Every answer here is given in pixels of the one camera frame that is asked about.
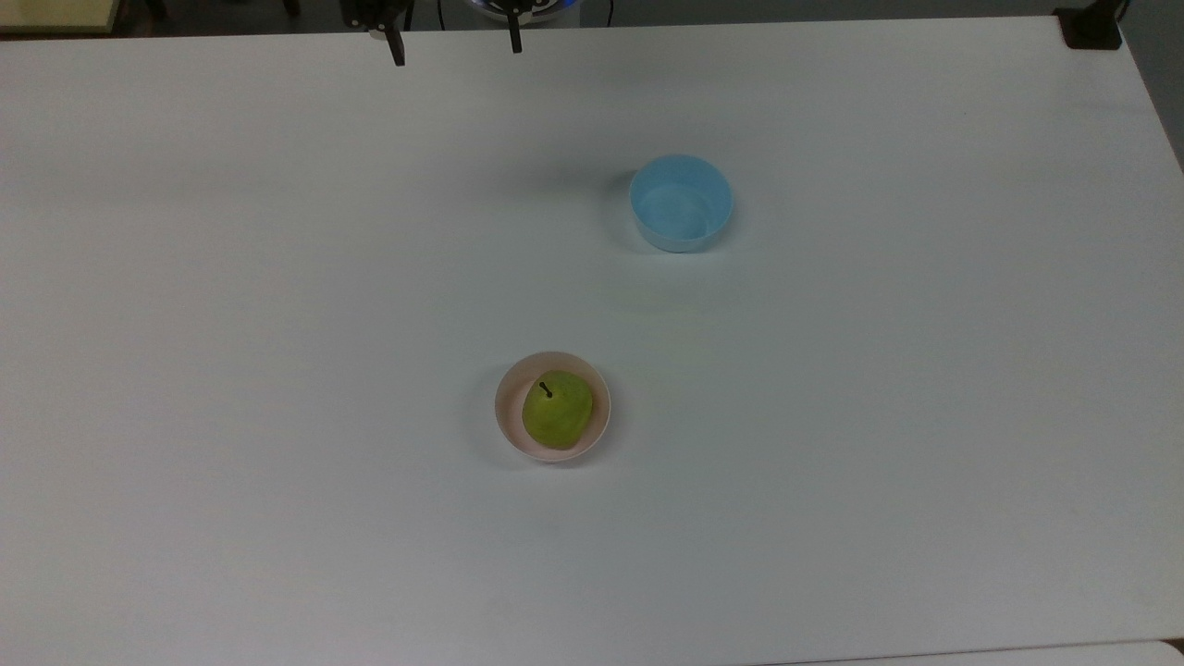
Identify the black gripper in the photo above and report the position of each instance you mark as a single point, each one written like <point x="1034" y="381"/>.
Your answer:
<point x="370" y="11"/>

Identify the green pear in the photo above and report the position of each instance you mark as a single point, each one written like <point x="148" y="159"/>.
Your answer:
<point x="557" y="410"/>

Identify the light blue plastic bowl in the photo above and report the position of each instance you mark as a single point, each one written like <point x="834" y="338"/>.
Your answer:
<point x="681" y="203"/>

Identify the pink plastic bowl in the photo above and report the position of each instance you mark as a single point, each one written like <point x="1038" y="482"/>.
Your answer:
<point x="507" y="407"/>

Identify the beige board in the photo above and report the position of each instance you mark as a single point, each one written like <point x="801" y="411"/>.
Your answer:
<point x="55" y="13"/>

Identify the black camera stand clamp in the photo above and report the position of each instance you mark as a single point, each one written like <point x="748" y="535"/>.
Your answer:
<point x="1090" y="26"/>

